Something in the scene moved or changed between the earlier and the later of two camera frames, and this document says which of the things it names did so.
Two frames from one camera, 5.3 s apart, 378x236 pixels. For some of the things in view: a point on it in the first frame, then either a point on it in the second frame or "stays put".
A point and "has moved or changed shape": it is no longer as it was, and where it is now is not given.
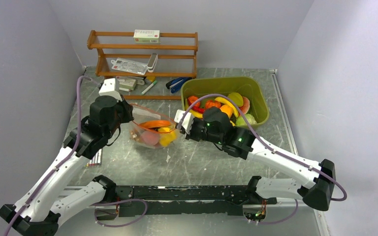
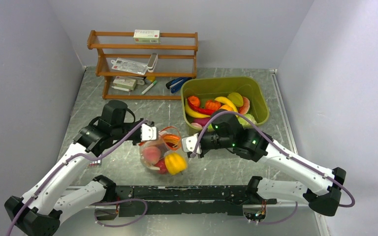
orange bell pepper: [227, 109] stays put
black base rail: [165, 200] stays put
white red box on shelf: [146, 36] stays put
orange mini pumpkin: [210, 103] stays put
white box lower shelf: [130, 84] stays put
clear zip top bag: [151, 130] has moved or changed shape
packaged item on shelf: [129, 66] stays put
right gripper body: [198, 131] to [211, 140]
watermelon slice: [245, 106] stays put
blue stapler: [175, 84] stays put
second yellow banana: [225, 101] stays put
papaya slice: [154, 125] to [172, 138]
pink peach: [150, 138] has moved or changed shape
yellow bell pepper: [166, 136] to [175, 163]
